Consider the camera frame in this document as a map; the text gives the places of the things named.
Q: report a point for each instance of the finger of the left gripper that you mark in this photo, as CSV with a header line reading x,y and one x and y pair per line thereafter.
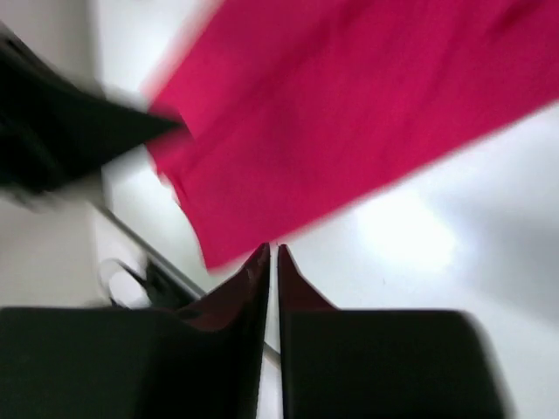
x,y
54,133

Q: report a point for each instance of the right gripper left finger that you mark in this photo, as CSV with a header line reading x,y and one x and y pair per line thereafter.
x,y
201,361

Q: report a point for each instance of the magenta t-shirt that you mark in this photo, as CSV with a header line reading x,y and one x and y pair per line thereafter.
x,y
294,109

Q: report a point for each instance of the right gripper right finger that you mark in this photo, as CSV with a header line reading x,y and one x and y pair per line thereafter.
x,y
382,363

